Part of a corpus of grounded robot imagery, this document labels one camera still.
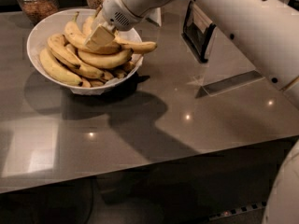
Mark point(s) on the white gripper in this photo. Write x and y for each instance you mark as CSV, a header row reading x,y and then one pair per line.
x,y
116,10

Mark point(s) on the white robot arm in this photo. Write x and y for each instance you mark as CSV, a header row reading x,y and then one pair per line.
x,y
266,31

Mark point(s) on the back small yellow banana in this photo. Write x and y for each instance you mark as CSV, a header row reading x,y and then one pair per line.
x,y
87,25

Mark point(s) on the centre curved yellow banana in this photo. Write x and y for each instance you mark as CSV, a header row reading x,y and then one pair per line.
x,y
106,61

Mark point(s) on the right long yellow banana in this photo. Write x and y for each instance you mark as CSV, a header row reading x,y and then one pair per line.
x,y
137,47

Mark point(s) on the left spotted yellow banana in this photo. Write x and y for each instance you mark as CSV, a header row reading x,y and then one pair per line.
x,y
57,45

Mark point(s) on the white ceramic bowl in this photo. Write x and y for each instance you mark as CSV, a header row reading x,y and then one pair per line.
x,y
53,24

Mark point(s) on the small white sign stand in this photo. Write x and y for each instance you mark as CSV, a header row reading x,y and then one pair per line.
x,y
155,17

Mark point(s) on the left glass cereal jar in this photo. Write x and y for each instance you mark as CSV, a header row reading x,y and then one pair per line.
x,y
38,10

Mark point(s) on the black napkin holder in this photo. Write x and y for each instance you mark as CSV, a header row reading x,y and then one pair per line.
x,y
198,32

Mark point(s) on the white paper sign stand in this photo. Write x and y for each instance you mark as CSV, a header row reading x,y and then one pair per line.
x,y
227,68

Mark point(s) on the floor vent strip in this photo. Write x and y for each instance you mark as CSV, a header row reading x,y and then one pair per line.
x,y
238,211

